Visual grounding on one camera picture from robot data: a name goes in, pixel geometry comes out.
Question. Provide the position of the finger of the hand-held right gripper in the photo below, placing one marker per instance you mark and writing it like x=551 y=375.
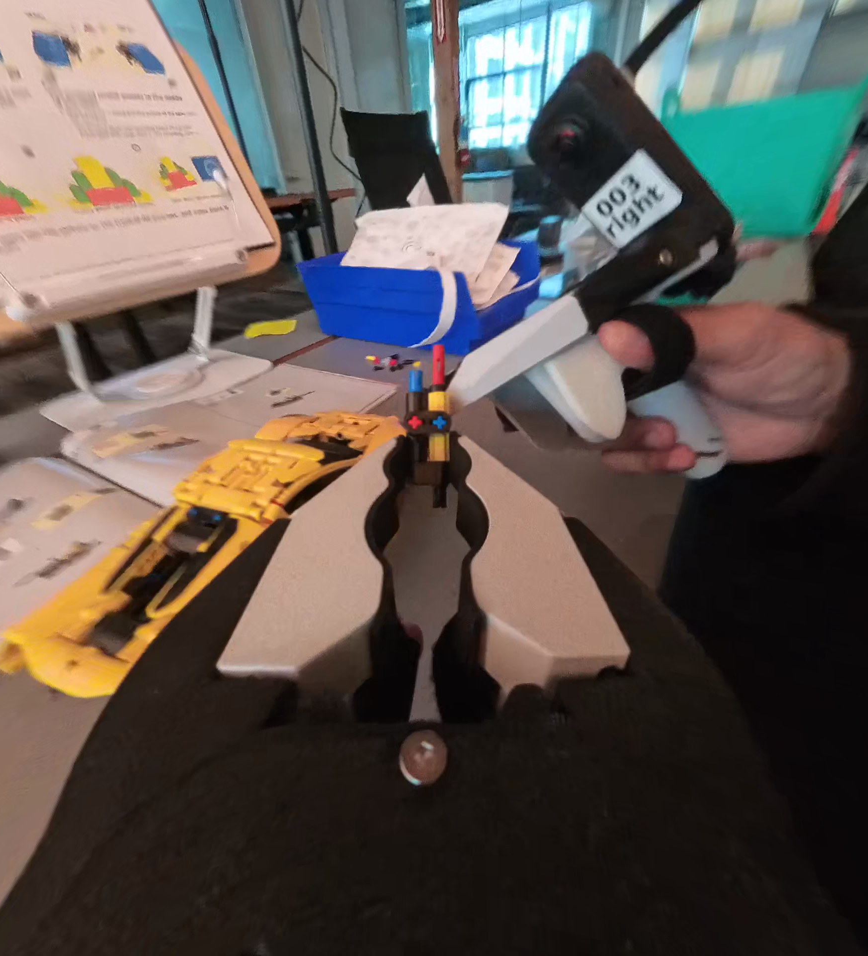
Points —
x=523 y=336
x=538 y=426

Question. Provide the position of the black tripod pole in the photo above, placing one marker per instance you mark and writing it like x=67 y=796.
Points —
x=313 y=127

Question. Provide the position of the grey desk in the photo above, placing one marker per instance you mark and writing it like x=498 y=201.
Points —
x=613 y=508

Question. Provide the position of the patterned white paper bag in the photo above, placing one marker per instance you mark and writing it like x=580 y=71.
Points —
x=426 y=231

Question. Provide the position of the scattered small brick pins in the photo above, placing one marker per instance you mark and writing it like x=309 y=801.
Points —
x=393 y=361

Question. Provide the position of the blue storage bin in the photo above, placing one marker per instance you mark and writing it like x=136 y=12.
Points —
x=381 y=306

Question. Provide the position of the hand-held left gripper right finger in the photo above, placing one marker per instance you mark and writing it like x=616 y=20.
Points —
x=546 y=597

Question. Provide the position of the yellow brick toy car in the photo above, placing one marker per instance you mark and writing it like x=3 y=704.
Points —
x=202 y=523

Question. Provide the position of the printed instruction sheet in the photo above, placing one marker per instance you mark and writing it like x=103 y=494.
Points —
x=105 y=187

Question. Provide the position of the person's right hand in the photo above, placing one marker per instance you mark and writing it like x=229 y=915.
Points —
x=777 y=373

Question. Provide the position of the white tape strip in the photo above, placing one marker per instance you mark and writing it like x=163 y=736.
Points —
x=449 y=306

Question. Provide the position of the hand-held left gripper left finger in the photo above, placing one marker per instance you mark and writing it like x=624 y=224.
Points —
x=307 y=597

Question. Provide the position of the printed paper sheets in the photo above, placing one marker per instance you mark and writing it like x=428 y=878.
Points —
x=497 y=273

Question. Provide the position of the small yellow black brick assembly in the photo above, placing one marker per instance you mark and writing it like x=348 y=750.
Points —
x=428 y=448

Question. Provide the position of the person's torso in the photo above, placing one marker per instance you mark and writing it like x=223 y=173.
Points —
x=815 y=672

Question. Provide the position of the yellow tape piece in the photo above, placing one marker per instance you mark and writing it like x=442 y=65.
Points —
x=269 y=328

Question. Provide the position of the wooden board document stand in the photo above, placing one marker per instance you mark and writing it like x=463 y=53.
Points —
x=254 y=246

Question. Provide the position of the red brick pin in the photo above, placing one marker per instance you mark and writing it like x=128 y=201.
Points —
x=438 y=362

